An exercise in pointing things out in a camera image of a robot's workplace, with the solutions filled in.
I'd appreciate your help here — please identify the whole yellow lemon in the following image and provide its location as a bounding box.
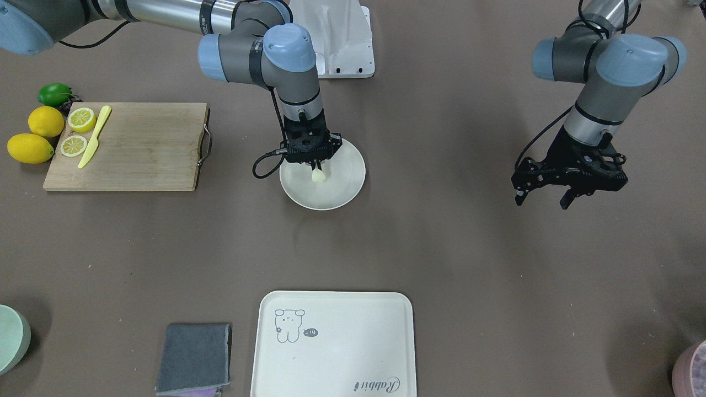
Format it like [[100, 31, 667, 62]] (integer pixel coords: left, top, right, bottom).
[[28, 106, 65, 138], [7, 133, 55, 165]]

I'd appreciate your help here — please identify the yellow plastic knife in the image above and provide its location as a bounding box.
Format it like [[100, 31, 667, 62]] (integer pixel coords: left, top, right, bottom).
[[78, 105, 113, 169]]

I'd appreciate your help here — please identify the white camera post with base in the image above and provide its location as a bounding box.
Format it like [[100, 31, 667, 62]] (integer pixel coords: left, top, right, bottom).
[[289, 1, 375, 79]]

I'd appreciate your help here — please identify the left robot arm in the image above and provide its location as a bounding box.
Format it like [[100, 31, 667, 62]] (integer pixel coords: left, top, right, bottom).
[[511, 1, 687, 209]]

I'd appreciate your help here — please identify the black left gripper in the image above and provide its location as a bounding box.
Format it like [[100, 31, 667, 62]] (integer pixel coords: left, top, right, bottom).
[[510, 127, 628, 210]]

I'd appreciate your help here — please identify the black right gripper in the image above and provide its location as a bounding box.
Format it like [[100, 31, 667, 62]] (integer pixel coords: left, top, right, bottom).
[[284, 115, 343, 173]]

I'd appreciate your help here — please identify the lemon half slice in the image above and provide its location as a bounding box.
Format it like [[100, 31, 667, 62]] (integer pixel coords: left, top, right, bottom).
[[67, 108, 98, 133], [58, 134, 88, 158]]

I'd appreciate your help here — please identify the mint green bowl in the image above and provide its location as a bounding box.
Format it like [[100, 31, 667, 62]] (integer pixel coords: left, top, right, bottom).
[[1, 304, 31, 375]]

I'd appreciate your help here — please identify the cream rectangular tray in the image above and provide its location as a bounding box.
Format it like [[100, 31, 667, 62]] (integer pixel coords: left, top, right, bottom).
[[250, 291, 417, 396]]

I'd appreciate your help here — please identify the green lime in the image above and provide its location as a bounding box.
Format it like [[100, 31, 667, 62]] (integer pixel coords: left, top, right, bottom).
[[37, 83, 73, 108]]

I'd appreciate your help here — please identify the wooden cutting board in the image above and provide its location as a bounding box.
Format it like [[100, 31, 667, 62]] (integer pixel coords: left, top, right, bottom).
[[43, 103, 209, 191]]

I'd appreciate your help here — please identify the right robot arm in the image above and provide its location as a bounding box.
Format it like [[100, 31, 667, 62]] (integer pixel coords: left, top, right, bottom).
[[2, 1, 345, 171]]

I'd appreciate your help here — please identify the folded grey cloth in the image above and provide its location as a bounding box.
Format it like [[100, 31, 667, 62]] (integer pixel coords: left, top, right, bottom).
[[156, 323, 231, 396]]

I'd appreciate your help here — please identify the cream round plate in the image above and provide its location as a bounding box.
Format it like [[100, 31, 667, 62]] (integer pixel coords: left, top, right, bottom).
[[279, 139, 366, 211]]

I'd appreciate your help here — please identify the pink bowl with ice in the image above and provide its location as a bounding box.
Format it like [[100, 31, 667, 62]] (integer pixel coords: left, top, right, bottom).
[[671, 341, 705, 396]]

